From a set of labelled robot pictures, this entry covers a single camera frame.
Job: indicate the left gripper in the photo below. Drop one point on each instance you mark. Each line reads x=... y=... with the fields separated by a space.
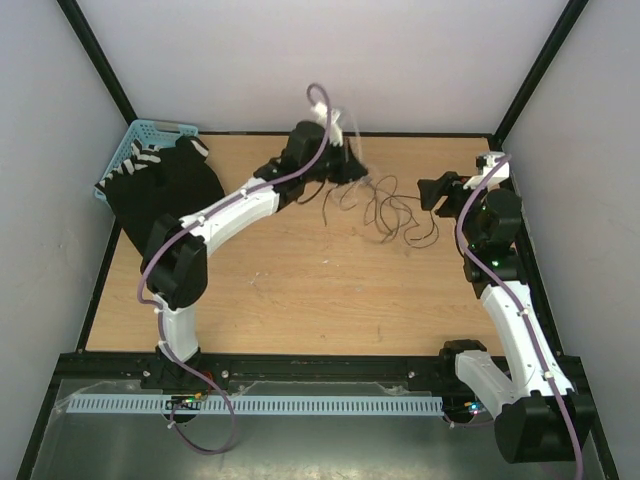
x=350 y=168

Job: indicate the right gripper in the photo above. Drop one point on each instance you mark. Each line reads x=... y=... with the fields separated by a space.
x=448 y=184

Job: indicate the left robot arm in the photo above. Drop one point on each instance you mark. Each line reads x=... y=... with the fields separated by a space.
x=174 y=269

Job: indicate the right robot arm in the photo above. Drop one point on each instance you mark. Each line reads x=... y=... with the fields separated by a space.
x=538 y=416

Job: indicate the black white striped cloth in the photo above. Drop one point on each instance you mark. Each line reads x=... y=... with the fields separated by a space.
x=187 y=151

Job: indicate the right circuit board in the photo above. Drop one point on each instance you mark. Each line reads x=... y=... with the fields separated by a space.
x=475 y=408

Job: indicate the circuit board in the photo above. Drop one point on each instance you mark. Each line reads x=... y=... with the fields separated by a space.
x=184 y=402
x=475 y=408

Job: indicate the left circuit board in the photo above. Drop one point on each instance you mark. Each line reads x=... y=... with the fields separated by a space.
x=184 y=402

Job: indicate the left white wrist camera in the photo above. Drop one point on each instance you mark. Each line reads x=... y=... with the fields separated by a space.
x=329 y=118

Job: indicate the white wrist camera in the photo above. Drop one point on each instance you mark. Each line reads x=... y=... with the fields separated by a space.
x=493 y=165
x=329 y=118

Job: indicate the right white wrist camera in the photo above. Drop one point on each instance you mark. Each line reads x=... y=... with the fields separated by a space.
x=493 y=165

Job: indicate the light blue slotted cable duct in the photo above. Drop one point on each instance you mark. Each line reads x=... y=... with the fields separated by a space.
x=263 y=405

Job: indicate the right black frame post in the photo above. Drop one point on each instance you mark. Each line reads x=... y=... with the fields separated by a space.
x=551 y=47

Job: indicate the black frame post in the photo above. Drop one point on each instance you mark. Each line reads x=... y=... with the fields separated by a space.
x=88 y=40
x=551 y=47

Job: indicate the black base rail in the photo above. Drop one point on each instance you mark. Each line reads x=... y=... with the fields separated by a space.
x=416 y=373

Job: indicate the left black frame post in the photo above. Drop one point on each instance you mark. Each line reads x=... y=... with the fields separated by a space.
x=88 y=40

